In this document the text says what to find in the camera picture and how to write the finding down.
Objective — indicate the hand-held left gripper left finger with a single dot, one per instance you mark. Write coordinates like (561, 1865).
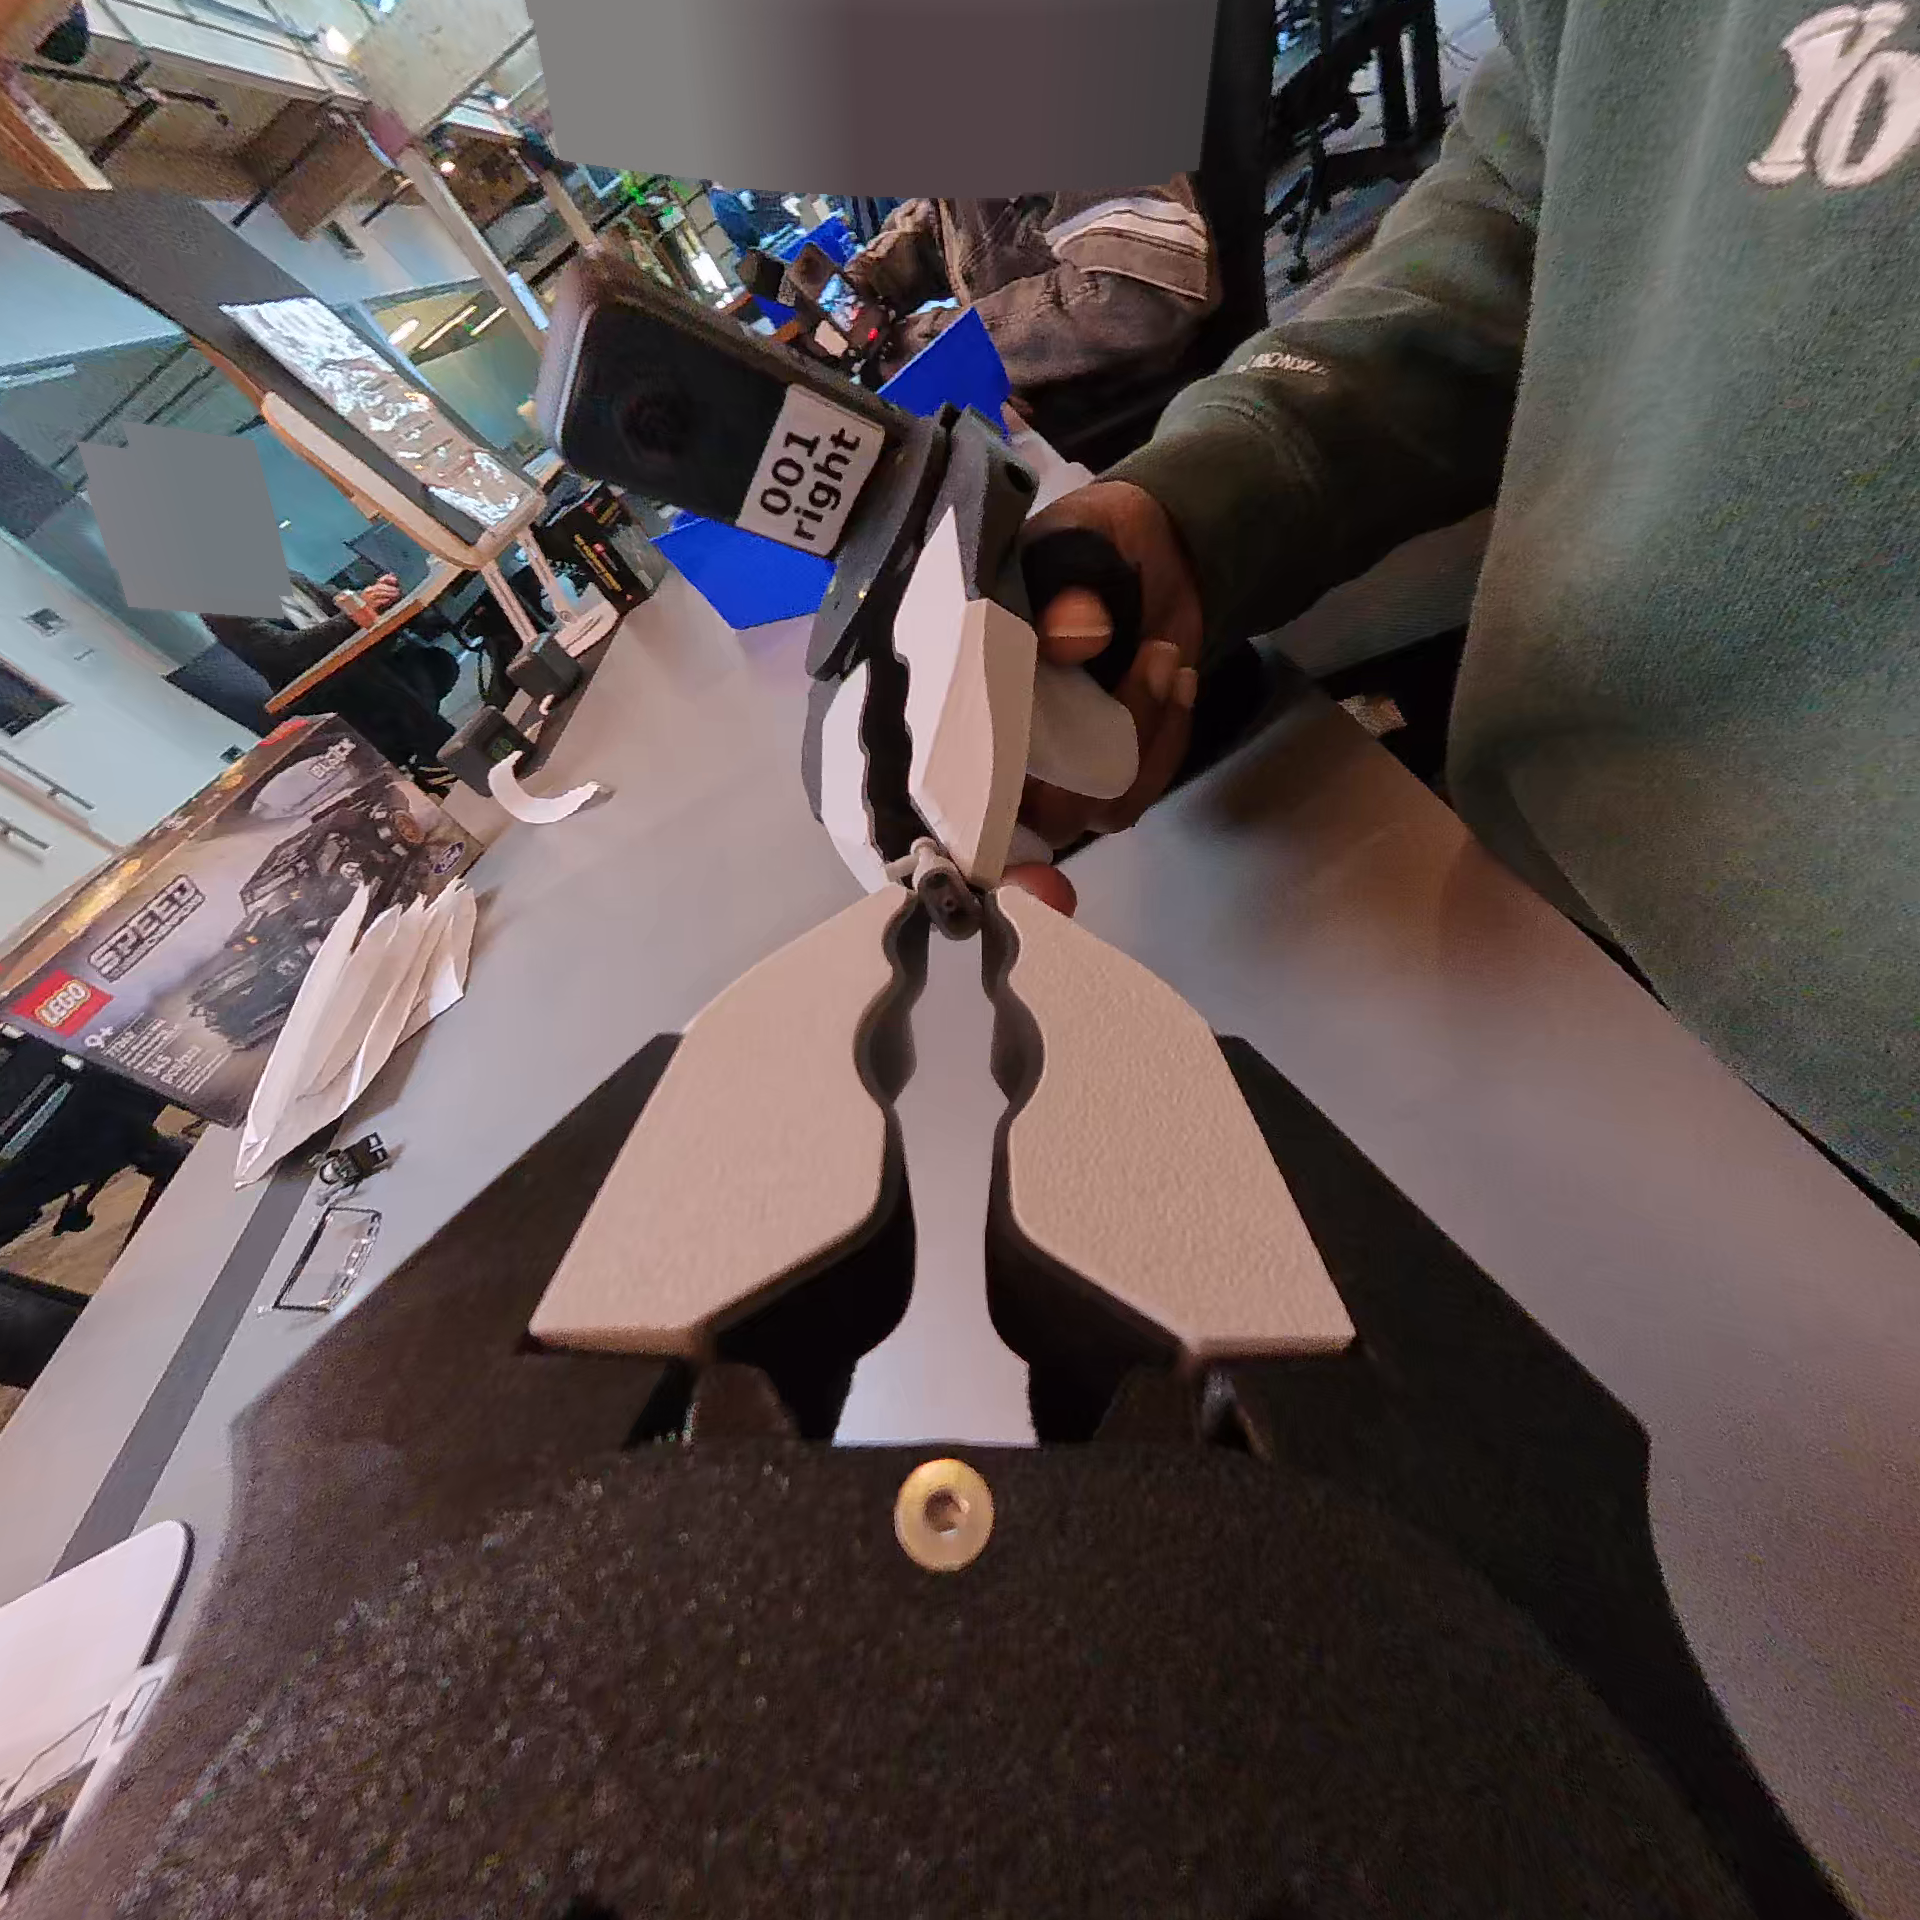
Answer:
(736, 1154)

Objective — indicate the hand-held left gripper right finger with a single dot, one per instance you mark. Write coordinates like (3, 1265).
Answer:
(1170, 1154)

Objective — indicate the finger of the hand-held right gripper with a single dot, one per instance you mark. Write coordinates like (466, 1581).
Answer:
(841, 765)
(968, 690)

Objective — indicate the small light grey lego piece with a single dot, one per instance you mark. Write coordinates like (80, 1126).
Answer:
(938, 876)

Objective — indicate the small black lego piece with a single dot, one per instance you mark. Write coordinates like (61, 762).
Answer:
(354, 1160)

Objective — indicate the clear lego windshield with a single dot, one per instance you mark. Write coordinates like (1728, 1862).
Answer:
(325, 1254)

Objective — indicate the lego set box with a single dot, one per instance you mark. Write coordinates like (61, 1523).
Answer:
(210, 931)

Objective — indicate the person's right hand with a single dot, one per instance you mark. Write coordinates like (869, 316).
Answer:
(1154, 630)

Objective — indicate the small blue plastic bin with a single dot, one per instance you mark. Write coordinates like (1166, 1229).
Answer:
(946, 362)

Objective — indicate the white curved stand foot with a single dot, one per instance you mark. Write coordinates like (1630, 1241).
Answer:
(541, 797)

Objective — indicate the white paper bags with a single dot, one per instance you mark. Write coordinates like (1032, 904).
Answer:
(362, 1006)

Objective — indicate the black flag board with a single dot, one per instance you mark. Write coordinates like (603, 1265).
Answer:
(182, 256)

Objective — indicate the person's green sweatshirt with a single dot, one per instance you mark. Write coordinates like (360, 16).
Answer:
(1680, 602)

